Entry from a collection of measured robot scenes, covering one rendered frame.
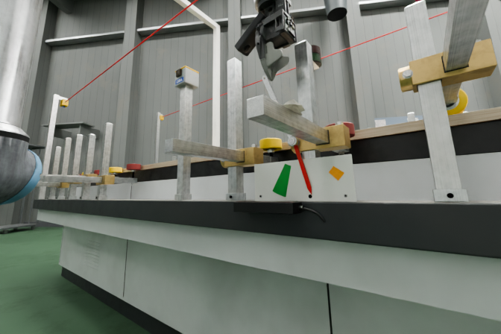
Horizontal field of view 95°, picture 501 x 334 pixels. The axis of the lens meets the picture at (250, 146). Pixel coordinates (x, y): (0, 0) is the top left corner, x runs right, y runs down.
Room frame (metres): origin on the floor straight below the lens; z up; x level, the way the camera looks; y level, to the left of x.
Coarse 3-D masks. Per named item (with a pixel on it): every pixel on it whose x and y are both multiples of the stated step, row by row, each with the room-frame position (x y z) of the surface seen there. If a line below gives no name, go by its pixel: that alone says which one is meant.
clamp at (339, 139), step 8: (328, 128) 0.52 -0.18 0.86; (336, 128) 0.50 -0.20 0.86; (344, 128) 0.50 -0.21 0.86; (336, 136) 0.51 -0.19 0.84; (344, 136) 0.50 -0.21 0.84; (304, 144) 0.55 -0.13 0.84; (312, 144) 0.54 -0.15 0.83; (328, 144) 0.52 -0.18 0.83; (336, 144) 0.51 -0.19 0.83; (344, 144) 0.50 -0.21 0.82
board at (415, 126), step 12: (492, 108) 0.50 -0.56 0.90; (420, 120) 0.58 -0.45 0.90; (456, 120) 0.54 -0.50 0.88; (468, 120) 0.53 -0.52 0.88; (480, 120) 0.52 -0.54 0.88; (492, 120) 0.51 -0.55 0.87; (360, 132) 0.67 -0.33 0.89; (372, 132) 0.65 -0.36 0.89; (384, 132) 0.63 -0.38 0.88; (396, 132) 0.62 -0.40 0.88; (408, 132) 0.60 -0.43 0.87; (144, 168) 1.42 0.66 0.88
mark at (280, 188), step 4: (284, 168) 0.59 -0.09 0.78; (288, 168) 0.58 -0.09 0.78; (284, 172) 0.59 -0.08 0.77; (288, 172) 0.58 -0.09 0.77; (280, 176) 0.60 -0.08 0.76; (284, 176) 0.59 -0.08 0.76; (288, 176) 0.58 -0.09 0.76; (280, 180) 0.60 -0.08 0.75; (284, 180) 0.59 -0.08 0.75; (288, 180) 0.58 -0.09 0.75; (276, 184) 0.60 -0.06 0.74; (280, 184) 0.60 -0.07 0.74; (284, 184) 0.59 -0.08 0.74; (276, 188) 0.60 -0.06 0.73; (280, 188) 0.60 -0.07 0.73; (284, 188) 0.59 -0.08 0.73; (276, 192) 0.60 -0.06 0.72; (280, 192) 0.60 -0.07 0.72; (284, 192) 0.59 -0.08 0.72; (284, 196) 0.59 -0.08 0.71
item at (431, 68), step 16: (480, 48) 0.35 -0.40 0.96; (416, 64) 0.41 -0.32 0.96; (432, 64) 0.39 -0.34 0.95; (480, 64) 0.36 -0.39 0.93; (496, 64) 0.35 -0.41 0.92; (400, 80) 0.43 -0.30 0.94; (416, 80) 0.41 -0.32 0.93; (432, 80) 0.40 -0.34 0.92; (448, 80) 0.40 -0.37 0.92; (464, 80) 0.40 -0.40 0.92
